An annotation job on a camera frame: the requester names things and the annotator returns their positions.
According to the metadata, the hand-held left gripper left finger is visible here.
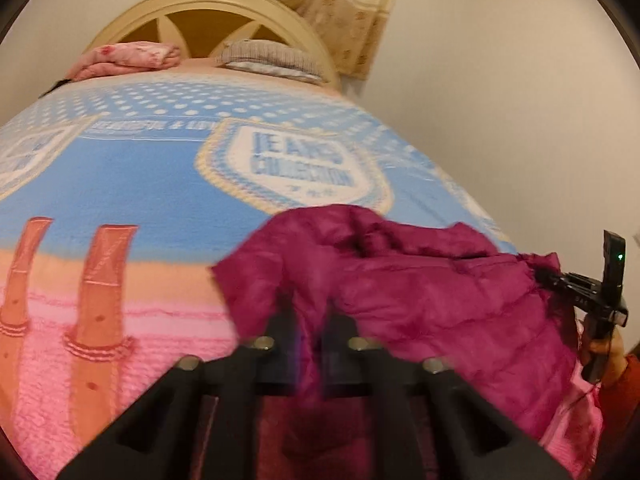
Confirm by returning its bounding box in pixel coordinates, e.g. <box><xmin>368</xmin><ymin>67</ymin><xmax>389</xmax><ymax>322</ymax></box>
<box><xmin>57</xmin><ymin>302</ymin><xmax>301</xmax><ymax>480</ymax></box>

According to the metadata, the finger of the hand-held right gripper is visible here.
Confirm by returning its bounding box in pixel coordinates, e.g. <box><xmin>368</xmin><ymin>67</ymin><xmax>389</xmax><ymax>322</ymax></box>
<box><xmin>535</xmin><ymin>269</ymin><xmax>608</xmax><ymax>311</ymax></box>

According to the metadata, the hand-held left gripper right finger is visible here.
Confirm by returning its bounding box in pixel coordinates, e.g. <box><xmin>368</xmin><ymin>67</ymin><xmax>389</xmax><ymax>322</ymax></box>
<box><xmin>322</xmin><ymin>305</ymin><xmax>573</xmax><ymax>480</ymax></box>

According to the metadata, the magenta puffer jacket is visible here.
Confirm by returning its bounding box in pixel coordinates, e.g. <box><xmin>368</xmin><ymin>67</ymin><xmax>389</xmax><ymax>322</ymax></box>
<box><xmin>210</xmin><ymin>204</ymin><xmax>601</xmax><ymax>480</ymax></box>

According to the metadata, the person's right forearm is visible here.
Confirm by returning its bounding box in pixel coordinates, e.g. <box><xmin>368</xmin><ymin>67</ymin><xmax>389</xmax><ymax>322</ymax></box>
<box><xmin>597</xmin><ymin>355</ymin><xmax>640</xmax><ymax>468</ymax></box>

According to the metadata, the person's right hand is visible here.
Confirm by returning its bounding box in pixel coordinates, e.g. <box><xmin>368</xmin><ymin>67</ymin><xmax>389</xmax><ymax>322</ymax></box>
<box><xmin>580</xmin><ymin>330</ymin><xmax>627</xmax><ymax>388</ymax></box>

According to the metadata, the pink and blue printed blanket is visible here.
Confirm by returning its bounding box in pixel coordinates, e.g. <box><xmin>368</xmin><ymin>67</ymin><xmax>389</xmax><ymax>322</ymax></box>
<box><xmin>0</xmin><ymin>67</ymin><xmax>606</xmax><ymax>480</ymax></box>

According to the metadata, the grey checked pillow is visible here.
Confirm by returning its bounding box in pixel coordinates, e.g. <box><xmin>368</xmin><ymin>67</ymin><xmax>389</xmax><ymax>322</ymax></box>
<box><xmin>216</xmin><ymin>39</ymin><xmax>326</xmax><ymax>83</ymax></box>

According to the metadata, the folded pink floral quilt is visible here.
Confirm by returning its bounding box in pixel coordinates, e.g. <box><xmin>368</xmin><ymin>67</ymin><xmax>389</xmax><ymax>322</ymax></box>
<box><xmin>65</xmin><ymin>41</ymin><xmax>182</xmax><ymax>81</ymax></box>

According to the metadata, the beige patterned window curtain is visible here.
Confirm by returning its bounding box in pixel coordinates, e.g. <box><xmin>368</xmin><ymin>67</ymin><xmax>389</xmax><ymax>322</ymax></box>
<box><xmin>180</xmin><ymin>0</ymin><xmax>408</xmax><ymax>80</ymax></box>

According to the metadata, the cream wooden headboard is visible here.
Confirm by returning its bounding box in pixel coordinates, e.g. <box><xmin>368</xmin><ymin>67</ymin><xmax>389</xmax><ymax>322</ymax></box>
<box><xmin>85</xmin><ymin>0</ymin><xmax>341</xmax><ymax>93</ymax></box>

